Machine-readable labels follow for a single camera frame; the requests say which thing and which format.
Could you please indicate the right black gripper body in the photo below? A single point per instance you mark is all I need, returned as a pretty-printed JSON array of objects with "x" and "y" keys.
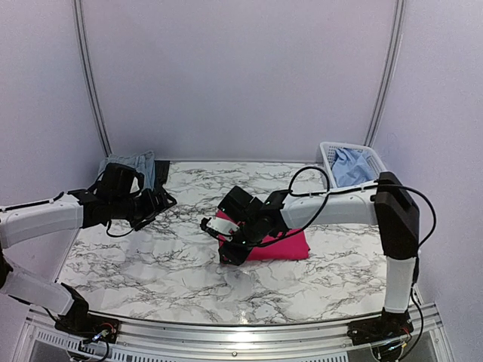
[{"x": 243, "y": 251}]

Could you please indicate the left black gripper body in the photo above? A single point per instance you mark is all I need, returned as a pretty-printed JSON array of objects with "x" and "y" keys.
[{"x": 139, "y": 211}]

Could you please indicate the magenta t-shirt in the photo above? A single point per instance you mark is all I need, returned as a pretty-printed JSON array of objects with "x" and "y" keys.
[{"x": 293, "y": 248}]

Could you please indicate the light blue shirt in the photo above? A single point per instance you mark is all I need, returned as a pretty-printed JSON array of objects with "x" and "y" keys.
[{"x": 351, "y": 167}]

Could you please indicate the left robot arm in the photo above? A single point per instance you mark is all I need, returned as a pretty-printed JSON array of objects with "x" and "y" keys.
[{"x": 117, "y": 194}]

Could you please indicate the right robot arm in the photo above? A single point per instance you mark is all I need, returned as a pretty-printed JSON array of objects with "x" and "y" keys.
[{"x": 384, "y": 202}]

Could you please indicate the white plastic laundry basket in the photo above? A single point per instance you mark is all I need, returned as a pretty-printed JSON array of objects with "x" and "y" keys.
[{"x": 327, "y": 150}]

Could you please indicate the folded black garment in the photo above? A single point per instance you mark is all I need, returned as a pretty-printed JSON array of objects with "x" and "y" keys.
[{"x": 161, "y": 173}]

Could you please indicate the folded light blue jeans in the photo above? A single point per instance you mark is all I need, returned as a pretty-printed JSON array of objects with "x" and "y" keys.
[{"x": 143, "y": 163}]

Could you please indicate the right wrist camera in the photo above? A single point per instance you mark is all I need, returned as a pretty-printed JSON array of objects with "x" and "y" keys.
[{"x": 219, "y": 228}]

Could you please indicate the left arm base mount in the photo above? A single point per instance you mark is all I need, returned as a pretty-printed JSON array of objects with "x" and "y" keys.
[{"x": 93, "y": 328}]

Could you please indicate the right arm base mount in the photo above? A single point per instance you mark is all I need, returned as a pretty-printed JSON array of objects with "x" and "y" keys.
[{"x": 378, "y": 329}]

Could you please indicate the left wall aluminium profile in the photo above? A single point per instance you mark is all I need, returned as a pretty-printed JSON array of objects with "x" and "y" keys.
[{"x": 88, "y": 74}]

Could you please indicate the wall aluminium profile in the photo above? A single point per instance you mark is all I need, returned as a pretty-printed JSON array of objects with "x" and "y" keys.
[
  {"x": 88, "y": 74},
  {"x": 395, "y": 38}
]

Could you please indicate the right wall aluminium profile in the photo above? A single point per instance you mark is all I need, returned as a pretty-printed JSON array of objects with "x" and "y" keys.
[{"x": 395, "y": 38}]

